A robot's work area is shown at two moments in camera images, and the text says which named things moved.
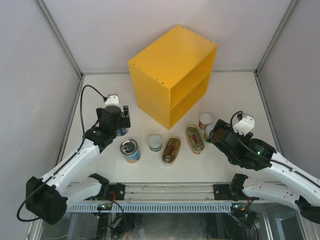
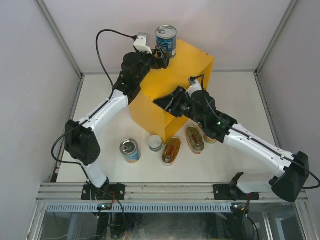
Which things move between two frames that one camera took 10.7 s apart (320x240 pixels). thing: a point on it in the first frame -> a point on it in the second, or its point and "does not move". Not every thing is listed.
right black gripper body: (221, 124) -> (181, 107)
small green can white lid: (155, 143) does not move
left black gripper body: (120, 125) -> (155, 63)
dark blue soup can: (122, 131) -> (166, 38)
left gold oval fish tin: (171, 151) does not move
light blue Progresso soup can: (129, 147) does not move
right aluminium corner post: (291, 6) does not move
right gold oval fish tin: (195, 140) does not move
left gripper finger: (126, 116) -> (164, 56)
